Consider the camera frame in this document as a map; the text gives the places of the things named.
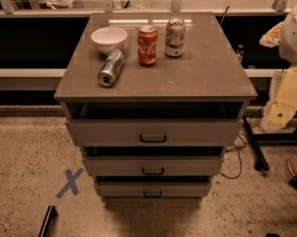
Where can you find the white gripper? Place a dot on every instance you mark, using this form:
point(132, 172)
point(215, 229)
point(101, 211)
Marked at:
point(294, 39)

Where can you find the grey drawer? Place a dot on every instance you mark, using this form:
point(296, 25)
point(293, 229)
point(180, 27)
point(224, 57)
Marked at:
point(154, 161)
point(156, 124)
point(152, 187)

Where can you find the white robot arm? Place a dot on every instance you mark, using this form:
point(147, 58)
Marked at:
point(287, 50)

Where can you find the grey drawer cabinet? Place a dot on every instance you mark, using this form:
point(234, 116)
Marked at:
point(207, 72)

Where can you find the green white soda can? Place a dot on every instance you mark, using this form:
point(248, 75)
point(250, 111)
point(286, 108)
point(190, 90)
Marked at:
point(175, 37)

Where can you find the red cola can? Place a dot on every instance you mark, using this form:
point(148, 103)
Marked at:
point(146, 43)

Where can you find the black stand leg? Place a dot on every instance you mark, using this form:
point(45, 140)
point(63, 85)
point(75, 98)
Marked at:
point(260, 164)

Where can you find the silver blue lying can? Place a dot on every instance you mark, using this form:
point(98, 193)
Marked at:
point(111, 68)

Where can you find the white bowl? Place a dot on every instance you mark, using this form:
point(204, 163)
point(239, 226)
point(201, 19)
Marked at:
point(109, 38)

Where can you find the blue tape cross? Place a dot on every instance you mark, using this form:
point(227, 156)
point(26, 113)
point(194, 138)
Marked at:
point(71, 183)

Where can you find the black bar on floor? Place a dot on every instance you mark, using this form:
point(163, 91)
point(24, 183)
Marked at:
point(49, 217)

